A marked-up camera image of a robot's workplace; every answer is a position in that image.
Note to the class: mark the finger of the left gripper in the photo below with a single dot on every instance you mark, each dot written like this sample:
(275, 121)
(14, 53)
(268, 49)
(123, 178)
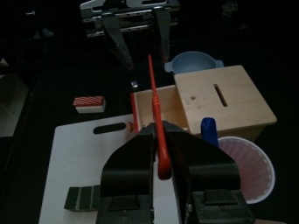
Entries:
(116, 38)
(165, 35)

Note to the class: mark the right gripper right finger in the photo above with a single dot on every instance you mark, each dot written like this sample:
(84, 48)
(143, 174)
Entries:
(209, 180)

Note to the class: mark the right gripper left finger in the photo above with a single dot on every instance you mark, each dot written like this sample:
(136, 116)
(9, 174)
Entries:
(125, 175)

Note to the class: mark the thin red plastic toy knife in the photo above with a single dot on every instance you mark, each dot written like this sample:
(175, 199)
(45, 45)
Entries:
(156, 110)

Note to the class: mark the white cutting board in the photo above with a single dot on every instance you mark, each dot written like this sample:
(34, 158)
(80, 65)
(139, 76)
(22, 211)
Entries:
(77, 163)

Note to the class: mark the dark green sushi roll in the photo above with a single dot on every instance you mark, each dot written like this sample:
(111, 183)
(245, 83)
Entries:
(81, 198)

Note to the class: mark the red striped white sushi piece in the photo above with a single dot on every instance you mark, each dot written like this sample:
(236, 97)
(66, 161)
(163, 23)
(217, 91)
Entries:
(89, 104)

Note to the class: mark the pink ribbed plastic cup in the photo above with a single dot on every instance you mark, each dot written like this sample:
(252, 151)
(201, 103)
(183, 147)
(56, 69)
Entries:
(252, 169)

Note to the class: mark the light blue toy bowl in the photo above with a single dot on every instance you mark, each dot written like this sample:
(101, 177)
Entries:
(192, 63)

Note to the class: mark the wooden box with slot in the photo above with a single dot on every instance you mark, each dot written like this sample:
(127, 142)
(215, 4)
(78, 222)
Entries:
(233, 116)

